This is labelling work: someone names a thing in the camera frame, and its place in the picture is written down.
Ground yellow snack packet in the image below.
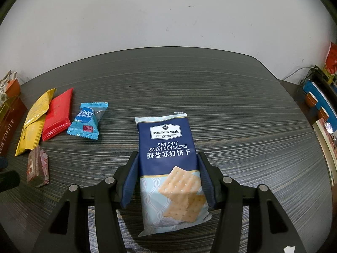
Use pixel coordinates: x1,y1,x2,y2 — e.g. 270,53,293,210
24,88,57,128
15,116,47,156

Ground red and gold tin box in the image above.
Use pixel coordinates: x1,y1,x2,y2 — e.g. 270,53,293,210
0,96,28,161

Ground patterned ceramic teapot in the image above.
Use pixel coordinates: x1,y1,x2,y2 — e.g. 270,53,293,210
0,71,19,102

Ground white cable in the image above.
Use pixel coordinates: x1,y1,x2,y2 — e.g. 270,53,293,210
282,67,316,81

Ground orange tea cup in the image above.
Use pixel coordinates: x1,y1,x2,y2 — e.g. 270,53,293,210
5,80,21,98

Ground light blue candy packet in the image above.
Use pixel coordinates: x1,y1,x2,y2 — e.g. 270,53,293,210
67,102,109,140

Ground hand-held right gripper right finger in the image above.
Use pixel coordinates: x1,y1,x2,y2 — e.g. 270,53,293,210
198,152,307,253

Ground small orange cup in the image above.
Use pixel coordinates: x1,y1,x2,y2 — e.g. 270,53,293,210
305,92,318,108
317,107,329,122

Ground blue box with cups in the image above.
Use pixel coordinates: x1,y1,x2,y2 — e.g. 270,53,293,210
303,81,337,131

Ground eyeglasses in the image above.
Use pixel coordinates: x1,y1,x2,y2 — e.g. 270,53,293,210
324,122,337,139

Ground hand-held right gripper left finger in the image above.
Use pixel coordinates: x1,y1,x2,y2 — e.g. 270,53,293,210
31,151,139,253

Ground small brown snack packet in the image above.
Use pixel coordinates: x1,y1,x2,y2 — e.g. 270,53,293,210
27,145,49,187

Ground red snack packet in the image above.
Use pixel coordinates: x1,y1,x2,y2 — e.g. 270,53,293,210
42,88,74,141

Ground red bag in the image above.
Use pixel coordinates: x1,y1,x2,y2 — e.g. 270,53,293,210
324,42,337,72

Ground blue cracker packet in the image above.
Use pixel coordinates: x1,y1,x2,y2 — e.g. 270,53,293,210
134,112,213,237

